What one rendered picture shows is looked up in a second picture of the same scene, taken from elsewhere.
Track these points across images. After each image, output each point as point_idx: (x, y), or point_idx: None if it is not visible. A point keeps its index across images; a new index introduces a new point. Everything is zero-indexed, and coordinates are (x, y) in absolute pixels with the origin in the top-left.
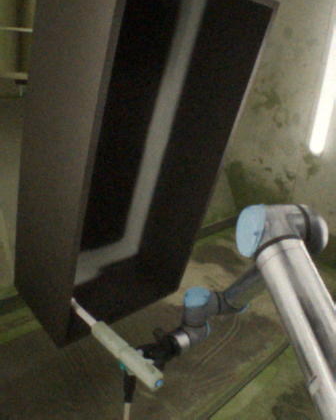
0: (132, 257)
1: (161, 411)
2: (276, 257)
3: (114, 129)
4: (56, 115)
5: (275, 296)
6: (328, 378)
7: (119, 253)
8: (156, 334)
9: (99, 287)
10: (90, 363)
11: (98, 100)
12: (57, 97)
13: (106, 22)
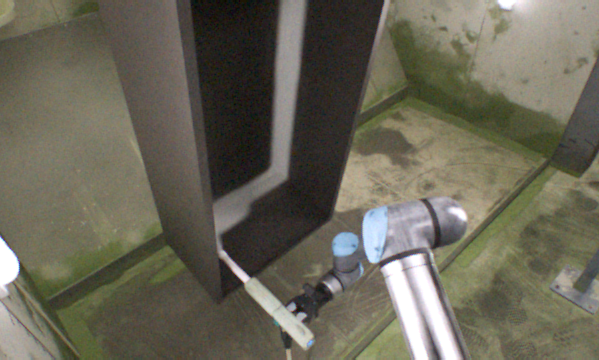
0: (282, 185)
1: (326, 335)
2: (397, 276)
3: (234, 77)
4: (158, 120)
5: (397, 314)
6: None
7: (269, 182)
8: (305, 291)
9: (251, 228)
10: None
11: (194, 126)
12: (154, 104)
13: (177, 51)
